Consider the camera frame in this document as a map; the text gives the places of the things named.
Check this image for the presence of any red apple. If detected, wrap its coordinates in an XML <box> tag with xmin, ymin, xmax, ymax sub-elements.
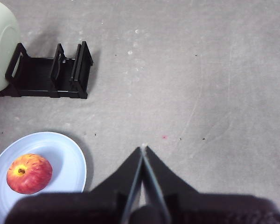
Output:
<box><xmin>6</xmin><ymin>153</ymin><xmax>53</xmax><ymax>195</ymax></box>

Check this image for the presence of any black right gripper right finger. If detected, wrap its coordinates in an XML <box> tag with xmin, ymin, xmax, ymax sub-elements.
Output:
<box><xmin>144</xmin><ymin>146</ymin><xmax>280</xmax><ymax>224</ymax></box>

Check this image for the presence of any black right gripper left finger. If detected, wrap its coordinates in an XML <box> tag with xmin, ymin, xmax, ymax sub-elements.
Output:
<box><xmin>4</xmin><ymin>146</ymin><xmax>143</xmax><ymax>224</ymax></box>

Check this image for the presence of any pale green plate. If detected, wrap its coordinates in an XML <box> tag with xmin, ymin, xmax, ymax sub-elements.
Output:
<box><xmin>0</xmin><ymin>1</ymin><xmax>21</xmax><ymax>94</ymax></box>

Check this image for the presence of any black plate rack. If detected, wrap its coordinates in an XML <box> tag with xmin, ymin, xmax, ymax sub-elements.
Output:
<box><xmin>0</xmin><ymin>41</ymin><xmax>94</xmax><ymax>100</ymax></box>

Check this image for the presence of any blue plate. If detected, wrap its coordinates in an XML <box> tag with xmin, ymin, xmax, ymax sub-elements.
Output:
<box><xmin>0</xmin><ymin>131</ymin><xmax>88</xmax><ymax>224</ymax></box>

